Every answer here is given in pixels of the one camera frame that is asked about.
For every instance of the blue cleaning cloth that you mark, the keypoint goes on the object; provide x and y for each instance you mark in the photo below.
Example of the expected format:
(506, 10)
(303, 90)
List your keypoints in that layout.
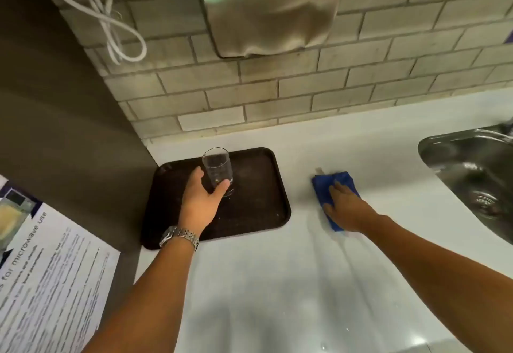
(329, 182)

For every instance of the person's left hand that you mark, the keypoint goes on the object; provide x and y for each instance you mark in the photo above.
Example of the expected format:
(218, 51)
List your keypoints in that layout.
(199, 206)

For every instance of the person's left forearm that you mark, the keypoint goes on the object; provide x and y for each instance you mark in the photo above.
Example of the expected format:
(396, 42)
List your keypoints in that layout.
(148, 300)

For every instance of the clear drinking glass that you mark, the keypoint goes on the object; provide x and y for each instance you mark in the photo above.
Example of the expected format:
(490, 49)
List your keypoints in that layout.
(217, 168)

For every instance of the stainless steel paper towel dispenser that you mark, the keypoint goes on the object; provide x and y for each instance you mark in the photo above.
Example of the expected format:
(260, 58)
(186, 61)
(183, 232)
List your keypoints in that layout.
(270, 8)

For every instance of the person's right fingers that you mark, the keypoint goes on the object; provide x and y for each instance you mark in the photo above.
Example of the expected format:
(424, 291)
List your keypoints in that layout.
(336, 195)

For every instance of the silver metal wristwatch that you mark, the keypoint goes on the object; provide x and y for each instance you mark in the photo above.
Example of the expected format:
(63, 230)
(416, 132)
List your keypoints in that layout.
(179, 235)

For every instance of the printed paper notice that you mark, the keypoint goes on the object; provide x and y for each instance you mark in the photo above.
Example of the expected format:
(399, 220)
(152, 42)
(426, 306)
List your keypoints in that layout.
(44, 280)

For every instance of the person's left thumb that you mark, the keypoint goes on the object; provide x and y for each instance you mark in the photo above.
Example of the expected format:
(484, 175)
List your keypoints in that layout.
(218, 190)

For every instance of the person's right hand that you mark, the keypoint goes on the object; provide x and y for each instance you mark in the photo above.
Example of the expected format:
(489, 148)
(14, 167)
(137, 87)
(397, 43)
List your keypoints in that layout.
(349, 208)

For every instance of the dark brown plastic tray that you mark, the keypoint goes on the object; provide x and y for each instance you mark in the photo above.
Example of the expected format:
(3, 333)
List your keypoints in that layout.
(256, 196)

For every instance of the person's right forearm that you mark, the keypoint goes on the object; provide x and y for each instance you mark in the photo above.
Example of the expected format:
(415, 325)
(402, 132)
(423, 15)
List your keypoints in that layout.
(445, 280)

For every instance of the stainless steel sink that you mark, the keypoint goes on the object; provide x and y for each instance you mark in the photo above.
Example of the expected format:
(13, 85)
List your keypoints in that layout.
(473, 172)

